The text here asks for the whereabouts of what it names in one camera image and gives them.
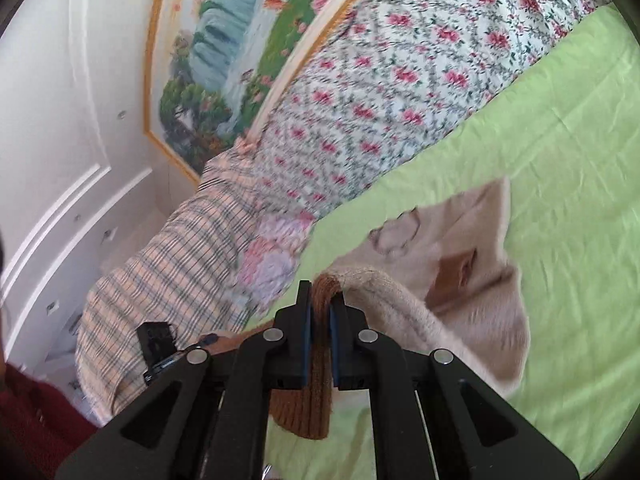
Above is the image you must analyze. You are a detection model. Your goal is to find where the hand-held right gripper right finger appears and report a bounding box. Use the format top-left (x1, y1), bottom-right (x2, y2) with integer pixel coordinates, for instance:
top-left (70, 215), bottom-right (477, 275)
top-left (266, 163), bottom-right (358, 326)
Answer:
top-left (327, 293), bottom-right (582, 480)

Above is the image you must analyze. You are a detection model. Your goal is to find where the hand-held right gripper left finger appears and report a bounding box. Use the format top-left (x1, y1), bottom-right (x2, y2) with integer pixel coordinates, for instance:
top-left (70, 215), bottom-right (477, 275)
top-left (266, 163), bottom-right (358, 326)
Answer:
top-left (55, 280), bottom-right (316, 480)

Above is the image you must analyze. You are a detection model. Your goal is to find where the beige sweater with brown cuffs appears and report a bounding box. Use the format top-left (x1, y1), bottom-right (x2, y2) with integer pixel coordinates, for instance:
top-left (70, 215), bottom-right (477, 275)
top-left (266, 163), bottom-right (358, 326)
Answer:
top-left (270, 176), bottom-right (532, 441)

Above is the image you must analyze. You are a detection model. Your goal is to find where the plaid pillow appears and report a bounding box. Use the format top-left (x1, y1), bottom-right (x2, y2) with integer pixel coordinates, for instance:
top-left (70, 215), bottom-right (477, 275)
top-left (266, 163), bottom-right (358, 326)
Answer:
top-left (75, 152), bottom-right (282, 417)

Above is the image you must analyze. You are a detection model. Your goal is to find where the pillow with large pink flowers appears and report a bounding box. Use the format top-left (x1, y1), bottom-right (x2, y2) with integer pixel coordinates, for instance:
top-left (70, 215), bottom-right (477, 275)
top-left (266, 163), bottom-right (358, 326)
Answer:
top-left (234, 209), bottom-right (317, 319)

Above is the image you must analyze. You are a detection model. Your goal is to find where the white quilt with red flowers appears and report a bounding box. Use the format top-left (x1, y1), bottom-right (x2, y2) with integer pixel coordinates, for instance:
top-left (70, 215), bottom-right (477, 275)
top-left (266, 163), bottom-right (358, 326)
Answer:
top-left (249, 0), bottom-right (617, 222)

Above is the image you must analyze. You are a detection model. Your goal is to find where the light green bedsheet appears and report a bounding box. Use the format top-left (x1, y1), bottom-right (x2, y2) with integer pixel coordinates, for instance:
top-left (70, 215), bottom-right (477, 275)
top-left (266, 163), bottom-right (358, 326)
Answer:
top-left (220, 4), bottom-right (640, 480)

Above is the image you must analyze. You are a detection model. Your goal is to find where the framed landscape wall painting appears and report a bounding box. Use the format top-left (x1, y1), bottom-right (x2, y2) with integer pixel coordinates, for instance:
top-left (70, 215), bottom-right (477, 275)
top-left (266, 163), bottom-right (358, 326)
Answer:
top-left (143, 0), bottom-right (387, 187)

